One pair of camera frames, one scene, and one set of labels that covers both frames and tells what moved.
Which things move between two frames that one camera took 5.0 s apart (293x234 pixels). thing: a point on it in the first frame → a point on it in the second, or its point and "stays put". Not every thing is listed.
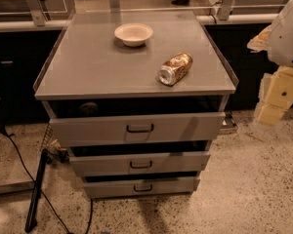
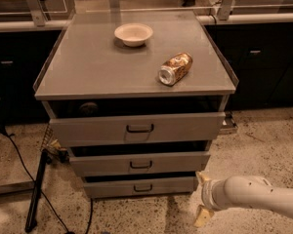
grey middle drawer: x=122 y=158 stays put
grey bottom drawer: x=108 y=184 stays put
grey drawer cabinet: x=137 y=97 stays put
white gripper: x=287 y=39 → x=207 y=194
